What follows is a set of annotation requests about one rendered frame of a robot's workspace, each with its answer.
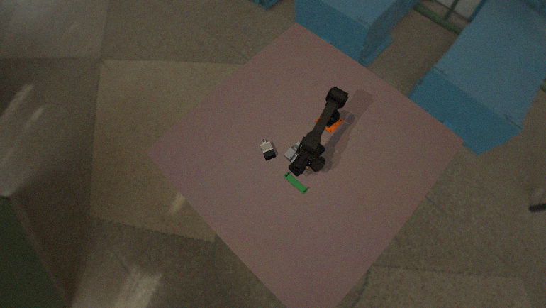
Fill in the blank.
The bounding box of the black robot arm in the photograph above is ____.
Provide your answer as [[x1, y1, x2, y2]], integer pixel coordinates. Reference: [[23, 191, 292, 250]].
[[291, 87, 349, 174]]

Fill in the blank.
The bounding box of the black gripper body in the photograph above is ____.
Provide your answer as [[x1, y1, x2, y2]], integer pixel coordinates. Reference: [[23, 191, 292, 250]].
[[289, 144, 325, 177]]

